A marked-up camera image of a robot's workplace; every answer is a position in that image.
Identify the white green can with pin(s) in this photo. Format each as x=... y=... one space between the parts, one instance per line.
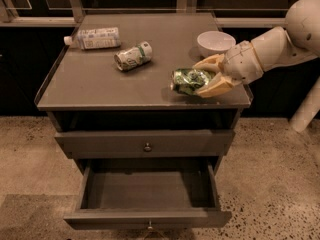
x=133 y=57

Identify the closed grey top drawer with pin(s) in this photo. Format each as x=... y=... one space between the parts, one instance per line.
x=130 y=144

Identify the green soda can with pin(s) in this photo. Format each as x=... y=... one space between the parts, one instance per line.
x=187 y=80

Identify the white plastic bottle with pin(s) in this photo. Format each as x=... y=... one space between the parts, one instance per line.
x=95 y=38

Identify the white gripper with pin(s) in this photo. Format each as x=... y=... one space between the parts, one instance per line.
x=240 y=63

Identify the grey drawer cabinet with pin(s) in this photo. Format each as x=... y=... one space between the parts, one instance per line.
x=85 y=91

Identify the white ceramic bowl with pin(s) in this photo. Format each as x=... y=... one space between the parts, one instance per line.
x=214 y=42

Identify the brass middle drawer handle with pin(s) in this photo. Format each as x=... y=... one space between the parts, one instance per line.
x=151 y=230

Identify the open grey middle drawer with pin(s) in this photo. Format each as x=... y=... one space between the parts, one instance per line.
x=156 y=193

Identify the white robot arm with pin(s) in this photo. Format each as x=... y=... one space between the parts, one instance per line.
x=296 y=43

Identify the round top drawer knob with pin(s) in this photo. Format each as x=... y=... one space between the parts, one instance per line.
x=147 y=147

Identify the white cylindrical post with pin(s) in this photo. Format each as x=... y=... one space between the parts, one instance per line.
x=307 y=110

